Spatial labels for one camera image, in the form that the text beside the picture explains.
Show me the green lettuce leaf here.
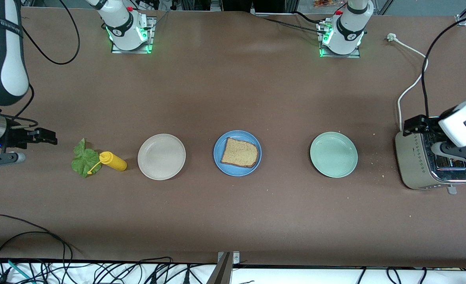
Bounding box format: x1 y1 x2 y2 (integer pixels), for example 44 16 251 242
71 138 102 179

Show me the yellow squeeze bottle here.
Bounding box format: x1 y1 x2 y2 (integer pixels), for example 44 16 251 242
87 151 128 175

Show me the brown bread slice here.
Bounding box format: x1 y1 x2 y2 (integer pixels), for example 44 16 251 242
221 137 259 168

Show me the pale green round plate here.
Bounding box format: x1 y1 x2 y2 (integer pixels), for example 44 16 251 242
310 131 358 178

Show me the beige round plate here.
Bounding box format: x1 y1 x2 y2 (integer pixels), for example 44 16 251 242
137 134 186 181

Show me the blue round plate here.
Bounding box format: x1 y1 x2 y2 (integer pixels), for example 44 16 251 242
213 130 263 177

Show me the beige metal toaster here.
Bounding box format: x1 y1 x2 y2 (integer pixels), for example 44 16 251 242
395 117 466 194

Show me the orange snack packet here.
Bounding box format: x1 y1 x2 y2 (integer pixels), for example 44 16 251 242
313 0 343 9

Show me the dark clothed person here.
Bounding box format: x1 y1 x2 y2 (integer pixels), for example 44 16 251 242
221 0 286 13

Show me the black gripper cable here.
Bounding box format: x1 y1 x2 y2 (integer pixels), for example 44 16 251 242
20 0 80 65
421 14 466 119

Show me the white toaster power cable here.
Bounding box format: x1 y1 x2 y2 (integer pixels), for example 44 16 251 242
387 33 429 131

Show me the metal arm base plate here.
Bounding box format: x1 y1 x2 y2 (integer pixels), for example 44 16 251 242
319 20 361 58
111 17 154 54

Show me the teal cable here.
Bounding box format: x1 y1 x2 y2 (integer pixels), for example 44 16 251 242
0 257 34 284

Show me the black braided cable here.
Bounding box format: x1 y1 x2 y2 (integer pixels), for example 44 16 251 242
262 17 328 35

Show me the metal table bracket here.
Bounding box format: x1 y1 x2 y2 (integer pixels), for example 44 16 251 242
206 251 240 284

